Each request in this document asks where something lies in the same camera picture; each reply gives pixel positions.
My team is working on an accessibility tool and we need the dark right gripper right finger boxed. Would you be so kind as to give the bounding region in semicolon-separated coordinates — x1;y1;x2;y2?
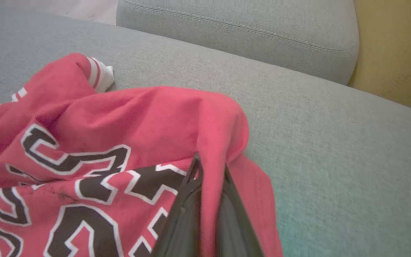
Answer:
214;163;265;257

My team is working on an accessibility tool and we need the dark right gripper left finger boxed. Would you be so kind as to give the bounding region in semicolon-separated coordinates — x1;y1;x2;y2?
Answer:
150;153;203;257

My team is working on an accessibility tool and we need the red jersey number 23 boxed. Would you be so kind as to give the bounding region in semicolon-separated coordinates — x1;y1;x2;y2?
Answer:
0;52;284;257

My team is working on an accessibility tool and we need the grey sofa seat cushion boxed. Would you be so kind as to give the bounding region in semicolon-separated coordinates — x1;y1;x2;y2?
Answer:
0;7;411;257

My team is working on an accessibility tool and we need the grey sofa back cushion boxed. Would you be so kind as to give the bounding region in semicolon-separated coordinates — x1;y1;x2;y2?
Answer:
116;0;360;86

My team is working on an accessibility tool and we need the yellow sofa cushion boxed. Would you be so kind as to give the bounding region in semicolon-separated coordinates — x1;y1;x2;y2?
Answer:
347;0;411;117

